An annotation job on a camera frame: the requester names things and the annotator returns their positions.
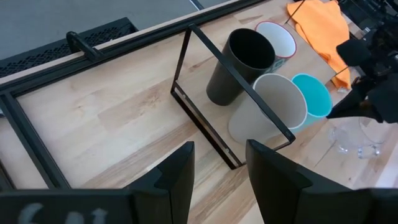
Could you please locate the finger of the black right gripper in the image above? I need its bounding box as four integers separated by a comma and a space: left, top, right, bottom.
366, 74, 398, 124
325, 79, 379, 121

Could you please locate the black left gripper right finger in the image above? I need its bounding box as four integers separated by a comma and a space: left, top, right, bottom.
245, 139, 352, 224

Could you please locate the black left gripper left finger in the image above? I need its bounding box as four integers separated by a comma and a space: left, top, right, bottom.
124, 141, 196, 224

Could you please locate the clear glass mug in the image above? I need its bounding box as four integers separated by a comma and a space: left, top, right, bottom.
328, 116, 394, 160

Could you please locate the grey diamond-patterned cup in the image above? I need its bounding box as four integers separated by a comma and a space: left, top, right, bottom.
290, 73, 333, 134

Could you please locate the tall beige ribbed cup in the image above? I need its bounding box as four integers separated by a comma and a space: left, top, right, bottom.
228, 73, 308, 146

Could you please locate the black-framed wooden shelf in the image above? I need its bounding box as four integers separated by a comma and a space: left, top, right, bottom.
170, 0, 351, 170

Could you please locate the orange cloth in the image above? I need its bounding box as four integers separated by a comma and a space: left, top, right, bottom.
286, 0, 352, 90

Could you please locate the white cup with red rim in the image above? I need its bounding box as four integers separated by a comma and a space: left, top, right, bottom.
254, 21, 298, 74

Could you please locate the tall black cup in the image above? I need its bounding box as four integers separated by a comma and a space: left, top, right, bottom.
205, 27, 277, 106

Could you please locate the black clamp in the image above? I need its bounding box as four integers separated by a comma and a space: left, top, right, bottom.
65, 30, 105, 62

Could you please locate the black perforated metal panel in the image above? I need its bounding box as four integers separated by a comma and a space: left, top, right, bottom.
0, 17, 137, 78

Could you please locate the black table frame rail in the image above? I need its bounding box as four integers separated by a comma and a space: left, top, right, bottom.
0, 91, 72, 191
0, 0, 268, 97

